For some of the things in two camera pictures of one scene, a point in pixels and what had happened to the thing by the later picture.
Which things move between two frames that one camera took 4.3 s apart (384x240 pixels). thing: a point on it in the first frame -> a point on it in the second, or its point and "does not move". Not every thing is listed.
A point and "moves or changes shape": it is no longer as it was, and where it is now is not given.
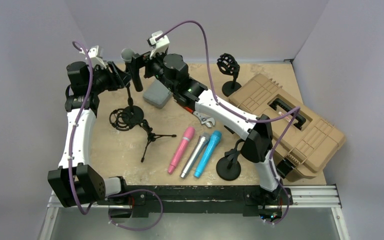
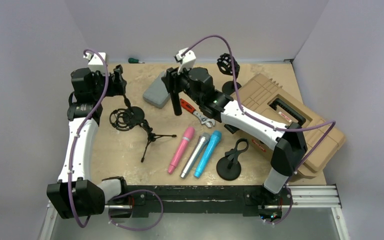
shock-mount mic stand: x=228 y=65 does not move
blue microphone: x=215 y=137 does not move
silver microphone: x=203 y=140 does not move
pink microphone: x=188 y=134 does not move
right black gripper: x=144 y=60 -> x=172 y=79
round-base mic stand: x=133 y=115 moves or changes shape
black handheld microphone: x=127 y=55 -> x=176 y=102
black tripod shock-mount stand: x=123 y=122 does not move
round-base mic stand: x=227 y=168 does not move
